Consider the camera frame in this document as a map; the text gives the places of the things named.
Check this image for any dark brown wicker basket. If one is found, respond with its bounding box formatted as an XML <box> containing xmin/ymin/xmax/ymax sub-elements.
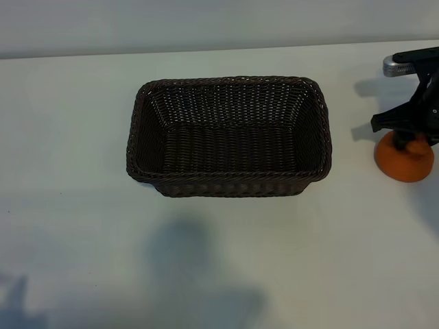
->
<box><xmin>126</xmin><ymin>75</ymin><xmax>334</xmax><ymax>199</ymax></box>

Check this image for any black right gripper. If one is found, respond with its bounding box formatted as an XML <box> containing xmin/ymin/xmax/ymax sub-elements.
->
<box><xmin>370</xmin><ymin>71</ymin><xmax>439</xmax><ymax>151</ymax></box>

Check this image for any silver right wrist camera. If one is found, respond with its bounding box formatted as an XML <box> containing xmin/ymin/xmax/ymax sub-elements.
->
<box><xmin>383</xmin><ymin>54</ymin><xmax>416</xmax><ymax>78</ymax></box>

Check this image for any orange with knobbed top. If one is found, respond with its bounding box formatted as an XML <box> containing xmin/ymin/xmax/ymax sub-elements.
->
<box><xmin>375</xmin><ymin>132</ymin><xmax>434</xmax><ymax>183</ymax></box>

